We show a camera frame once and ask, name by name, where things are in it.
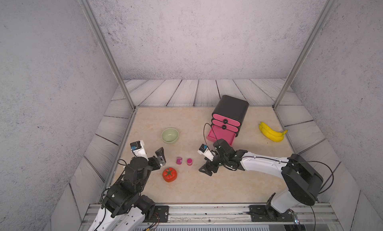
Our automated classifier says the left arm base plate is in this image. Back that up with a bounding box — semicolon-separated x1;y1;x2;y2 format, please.
144;205;170;223

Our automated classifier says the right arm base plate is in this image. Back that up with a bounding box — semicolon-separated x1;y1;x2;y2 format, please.
247;205;295;223

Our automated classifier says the pink top drawer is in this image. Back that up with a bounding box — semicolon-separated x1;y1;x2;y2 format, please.
212;113;241;127

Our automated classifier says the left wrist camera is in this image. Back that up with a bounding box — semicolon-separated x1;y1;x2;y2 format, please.
130;140;149;160

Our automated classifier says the front aluminium rail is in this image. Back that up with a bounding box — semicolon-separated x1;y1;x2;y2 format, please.
79;203;343;231

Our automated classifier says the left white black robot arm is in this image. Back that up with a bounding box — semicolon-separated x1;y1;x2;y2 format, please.
89;147;166;231

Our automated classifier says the magenta paint can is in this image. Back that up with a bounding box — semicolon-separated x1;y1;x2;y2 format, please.
176;157;183;165
187;158;193;166

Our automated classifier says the pink middle drawer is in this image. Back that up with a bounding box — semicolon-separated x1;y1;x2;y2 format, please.
212;119;239;132

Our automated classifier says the pink drawer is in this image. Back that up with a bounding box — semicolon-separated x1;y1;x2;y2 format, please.
212;113;241;127
206;125;236;146
212;119;239;132

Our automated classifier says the black drawer cabinet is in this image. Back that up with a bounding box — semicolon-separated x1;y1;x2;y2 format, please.
211;95;249;137

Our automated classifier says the yellow banana bunch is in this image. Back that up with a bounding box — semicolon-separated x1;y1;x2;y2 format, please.
259;122;287;142

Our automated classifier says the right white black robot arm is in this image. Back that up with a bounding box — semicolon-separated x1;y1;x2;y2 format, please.
198;139;323;221

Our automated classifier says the right metal frame post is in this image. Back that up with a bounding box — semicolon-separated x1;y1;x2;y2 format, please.
272;0;337;111

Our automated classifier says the red tomato toy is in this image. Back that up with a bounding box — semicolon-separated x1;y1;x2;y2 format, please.
162;167;178;183

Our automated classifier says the left metal frame post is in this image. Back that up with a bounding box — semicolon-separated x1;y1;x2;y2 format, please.
78;0;136;110

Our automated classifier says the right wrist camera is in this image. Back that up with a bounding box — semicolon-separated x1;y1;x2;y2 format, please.
197;144;215;162

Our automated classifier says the metal frame post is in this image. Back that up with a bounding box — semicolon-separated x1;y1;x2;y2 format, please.
272;0;337;111
78;0;136;110

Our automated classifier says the pink bottom drawer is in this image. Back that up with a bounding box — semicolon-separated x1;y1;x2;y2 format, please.
206;125;236;146

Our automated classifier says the light green bowl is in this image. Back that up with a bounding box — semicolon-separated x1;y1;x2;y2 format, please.
161;128;179;144

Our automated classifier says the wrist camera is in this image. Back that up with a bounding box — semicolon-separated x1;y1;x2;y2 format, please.
197;144;215;162
130;140;149;160

